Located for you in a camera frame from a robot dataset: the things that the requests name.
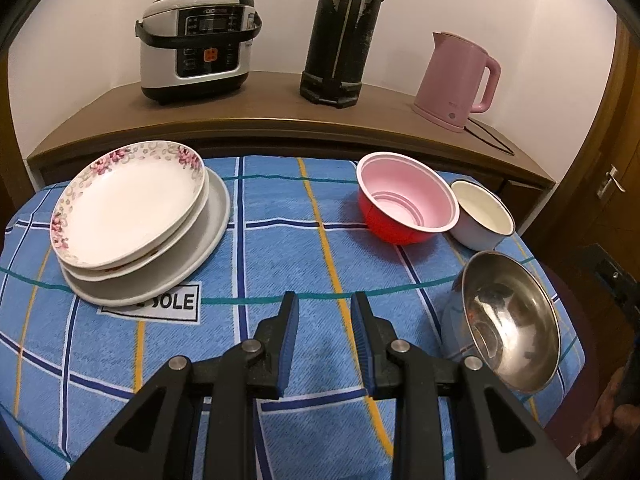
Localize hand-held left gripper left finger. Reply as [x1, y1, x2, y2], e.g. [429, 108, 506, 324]
[62, 291, 301, 480]

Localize white plate pink floral rim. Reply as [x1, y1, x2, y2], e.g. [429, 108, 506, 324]
[50, 142, 208, 268]

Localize red bowl pink inside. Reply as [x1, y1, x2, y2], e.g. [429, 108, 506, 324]
[356, 152, 460, 246]

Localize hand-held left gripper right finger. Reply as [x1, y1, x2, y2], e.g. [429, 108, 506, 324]
[350, 291, 576, 480]

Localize white cloth label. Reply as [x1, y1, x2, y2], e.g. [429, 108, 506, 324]
[100, 282, 201, 322]

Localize white plate with red rose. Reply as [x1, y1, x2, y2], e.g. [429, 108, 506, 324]
[60, 195, 210, 282]

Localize black thermos flask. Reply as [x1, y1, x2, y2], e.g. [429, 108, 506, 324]
[300, 0, 390, 110]

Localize white enamel bowl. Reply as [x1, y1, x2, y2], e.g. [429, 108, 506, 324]
[450, 179, 516, 252]

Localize white black rice cooker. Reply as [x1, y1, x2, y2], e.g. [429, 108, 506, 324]
[135, 0, 263, 106]

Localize brown wooden cabinet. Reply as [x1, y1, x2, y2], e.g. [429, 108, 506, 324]
[27, 70, 557, 201]

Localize blue plaid cloth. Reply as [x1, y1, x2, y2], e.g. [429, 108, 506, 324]
[0, 156, 586, 480]

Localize pink electric kettle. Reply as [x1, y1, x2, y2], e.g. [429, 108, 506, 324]
[412, 31, 502, 133]

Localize black kettle cable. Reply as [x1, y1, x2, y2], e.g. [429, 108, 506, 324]
[465, 119, 516, 157]

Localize metal door handle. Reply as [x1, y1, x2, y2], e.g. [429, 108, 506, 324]
[597, 165, 627, 198]

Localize stainless steel bowl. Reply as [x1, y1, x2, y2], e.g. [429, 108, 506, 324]
[440, 250, 562, 393]

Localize person's right hand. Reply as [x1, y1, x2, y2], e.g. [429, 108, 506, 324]
[580, 364, 640, 447]

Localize grey round plate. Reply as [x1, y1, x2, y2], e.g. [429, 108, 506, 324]
[62, 167, 231, 307]

